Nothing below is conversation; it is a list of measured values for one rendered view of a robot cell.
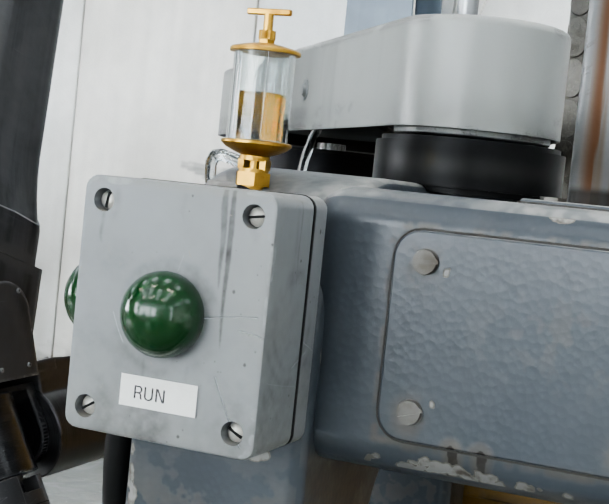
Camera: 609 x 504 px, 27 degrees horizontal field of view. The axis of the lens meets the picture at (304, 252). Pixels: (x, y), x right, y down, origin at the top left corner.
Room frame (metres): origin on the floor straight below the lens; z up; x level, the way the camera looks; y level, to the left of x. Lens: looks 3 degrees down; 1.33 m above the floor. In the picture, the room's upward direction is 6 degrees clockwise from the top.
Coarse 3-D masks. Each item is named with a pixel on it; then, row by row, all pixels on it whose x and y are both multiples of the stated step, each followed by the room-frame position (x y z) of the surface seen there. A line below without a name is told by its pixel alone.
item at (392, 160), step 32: (384, 160) 0.58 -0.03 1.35; (416, 160) 0.56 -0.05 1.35; (448, 160) 0.56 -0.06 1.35; (480, 160) 0.55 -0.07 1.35; (512, 160) 0.56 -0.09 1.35; (544, 160) 0.57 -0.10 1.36; (448, 192) 0.56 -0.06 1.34; (480, 192) 0.56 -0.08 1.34; (512, 192) 0.56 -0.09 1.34; (544, 192) 0.57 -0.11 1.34
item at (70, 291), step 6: (78, 270) 0.46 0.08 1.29; (72, 276) 0.46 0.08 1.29; (72, 282) 0.45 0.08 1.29; (66, 288) 0.46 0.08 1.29; (72, 288) 0.45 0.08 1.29; (66, 294) 0.45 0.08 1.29; (72, 294) 0.45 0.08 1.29; (66, 300) 0.45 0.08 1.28; (72, 300) 0.45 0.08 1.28; (66, 306) 0.46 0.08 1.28; (72, 306) 0.45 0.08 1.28; (72, 312) 0.45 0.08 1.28; (72, 318) 0.45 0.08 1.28
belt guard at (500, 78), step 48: (336, 48) 0.68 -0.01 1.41; (384, 48) 0.61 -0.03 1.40; (432, 48) 0.57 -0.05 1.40; (480, 48) 0.56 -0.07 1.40; (528, 48) 0.56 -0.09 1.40; (336, 96) 0.68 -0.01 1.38; (384, 96) 0.60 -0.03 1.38; (432, 96) 0.57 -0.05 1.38; (480, 96) 0.56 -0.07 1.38; (528, 96) 0.56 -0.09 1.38; (528, 144) 0.58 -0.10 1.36
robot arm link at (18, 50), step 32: (0, 0) 0.76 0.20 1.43; (32, 0) 0.78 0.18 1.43; (0, 32) 0.76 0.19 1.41; (32, 32) 0.78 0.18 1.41; (0, 64) 0.75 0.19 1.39; (32, 64) 0.77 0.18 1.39; (0, 96) 0.74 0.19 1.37; (32, 96) 0.77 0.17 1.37; (0, 128) 0.74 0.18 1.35; (32, 128) 0.76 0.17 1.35; (0, 160) 0.73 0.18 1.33; (32, 160) 0.76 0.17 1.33; (0, 192) 0.72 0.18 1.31; (32, 192) 0.75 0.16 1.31; (0, 224) 0.71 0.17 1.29; (32, 224) 0.74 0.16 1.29; (0, 256) 0.71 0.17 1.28; (32, 256) 0.73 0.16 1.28; (32, 288) 0.73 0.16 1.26; (32, 320) 0.72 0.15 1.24
